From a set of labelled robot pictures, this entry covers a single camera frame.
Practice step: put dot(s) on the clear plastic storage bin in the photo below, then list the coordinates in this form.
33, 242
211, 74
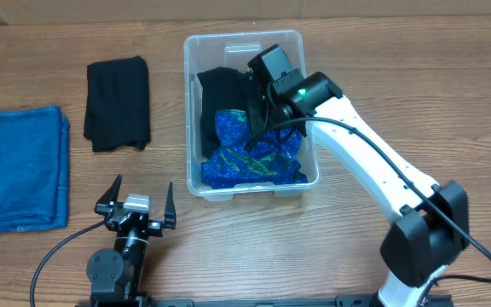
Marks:
234, 50

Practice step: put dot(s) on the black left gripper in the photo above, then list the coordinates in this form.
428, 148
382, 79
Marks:
157, 228

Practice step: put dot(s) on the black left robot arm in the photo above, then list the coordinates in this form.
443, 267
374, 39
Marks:
115, 273

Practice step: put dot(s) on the black cloth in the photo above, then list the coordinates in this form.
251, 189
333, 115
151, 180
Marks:
222, 88
118, 104

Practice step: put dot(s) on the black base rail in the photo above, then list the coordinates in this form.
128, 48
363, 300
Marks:
262, 302

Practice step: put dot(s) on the folded blue denim jeans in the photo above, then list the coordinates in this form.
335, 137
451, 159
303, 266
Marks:
34, 170

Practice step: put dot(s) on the blue sparkly cloth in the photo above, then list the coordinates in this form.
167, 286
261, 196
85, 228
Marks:
273, 159

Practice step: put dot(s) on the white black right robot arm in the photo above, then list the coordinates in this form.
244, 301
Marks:
428, 222

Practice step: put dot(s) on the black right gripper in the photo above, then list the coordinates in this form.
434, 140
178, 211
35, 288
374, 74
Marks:
256, 109

